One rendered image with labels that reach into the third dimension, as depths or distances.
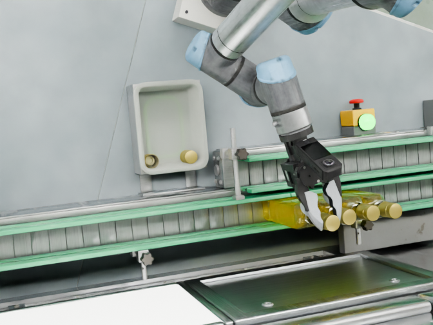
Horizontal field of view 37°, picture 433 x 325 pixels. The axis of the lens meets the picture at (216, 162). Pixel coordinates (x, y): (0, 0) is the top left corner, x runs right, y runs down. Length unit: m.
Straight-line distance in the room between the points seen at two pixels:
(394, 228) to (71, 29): 0.99
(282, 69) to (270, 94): 0.05
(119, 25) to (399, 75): 0.82
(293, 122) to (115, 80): 0.54
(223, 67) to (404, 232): 0.75
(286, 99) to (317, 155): 0.13
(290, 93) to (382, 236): 0.64
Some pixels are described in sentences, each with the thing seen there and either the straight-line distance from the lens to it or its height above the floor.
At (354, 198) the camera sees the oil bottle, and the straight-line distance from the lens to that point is 1.52.
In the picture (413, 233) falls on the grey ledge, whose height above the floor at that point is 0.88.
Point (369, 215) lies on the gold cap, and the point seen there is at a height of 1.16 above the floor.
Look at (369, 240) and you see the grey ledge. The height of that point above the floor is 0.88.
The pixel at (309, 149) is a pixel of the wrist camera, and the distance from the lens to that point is 1.31.
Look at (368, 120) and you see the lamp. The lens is 1.80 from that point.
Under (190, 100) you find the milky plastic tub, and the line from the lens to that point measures 1.67.
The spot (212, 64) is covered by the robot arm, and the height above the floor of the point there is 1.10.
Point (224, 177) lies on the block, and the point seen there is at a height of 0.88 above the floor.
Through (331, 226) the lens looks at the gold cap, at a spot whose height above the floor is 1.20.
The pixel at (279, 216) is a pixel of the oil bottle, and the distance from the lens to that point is 1.54.
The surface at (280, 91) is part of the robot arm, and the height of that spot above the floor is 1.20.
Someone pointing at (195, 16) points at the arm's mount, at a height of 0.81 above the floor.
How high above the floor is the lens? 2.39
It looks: 71 degrees down
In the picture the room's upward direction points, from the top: 97 degrees clockwise
